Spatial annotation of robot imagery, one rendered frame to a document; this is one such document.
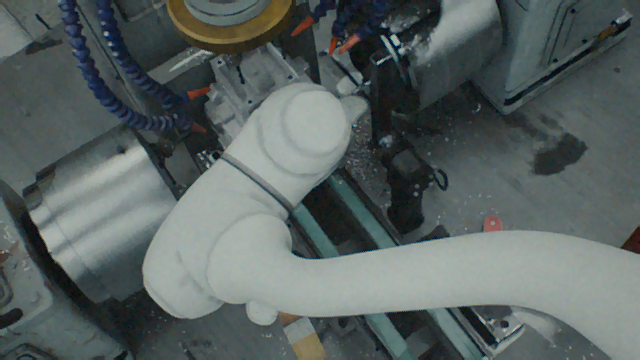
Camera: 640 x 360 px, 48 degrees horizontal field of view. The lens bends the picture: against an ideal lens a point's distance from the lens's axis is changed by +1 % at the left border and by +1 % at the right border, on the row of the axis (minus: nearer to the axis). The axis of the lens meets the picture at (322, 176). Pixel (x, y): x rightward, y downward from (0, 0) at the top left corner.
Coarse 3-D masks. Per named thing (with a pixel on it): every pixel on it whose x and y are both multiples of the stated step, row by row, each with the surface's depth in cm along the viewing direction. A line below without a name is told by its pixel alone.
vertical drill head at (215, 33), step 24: (168, 0) 99; (192, 0) 96; (216, 0) 95; (240, 0) 95; (264, 0) 95; (288, 0) 97; (192, 24) 97; (216, 24) 96; (240, 24) 96; (264, 24) 96; (216, 48) 97; (240, 48) 97; (240, 72) 106
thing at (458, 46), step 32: (416, 0) 117; (448, 0) 118; (480, 0) 119; (352, 32) 126; (384, 32) 117; (416, 32) 116; (448, 32) 118; (480, 32) 120; (352, 64) 137; (416, 64) 117; (448, 64) 120; (480, 64) 125; (416, 96) 121
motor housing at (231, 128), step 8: (288, 56) 128; (304, 80) 124; (224, 96) 123; (208, 104) 125; (216, 104) 124; (208, 120) 127; (232, 120) 121; (240, 120) 120; (224, 128) 121; (232, 128) 121; (240, 128) 121; (224, 136) 124; (232, 136) 120; (352, 136) 123
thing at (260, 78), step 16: (272, 48) 117; (224, 64) 117; (240, 64) 120; (256, 64) 118; (272, 64) 120; (224, 80) 116; (240, 80) 119; (256, 80) 117; (272, 80) 117; (288, 80) 114; (240, 96) 114; (256, 96) 117; (240, 112) 119
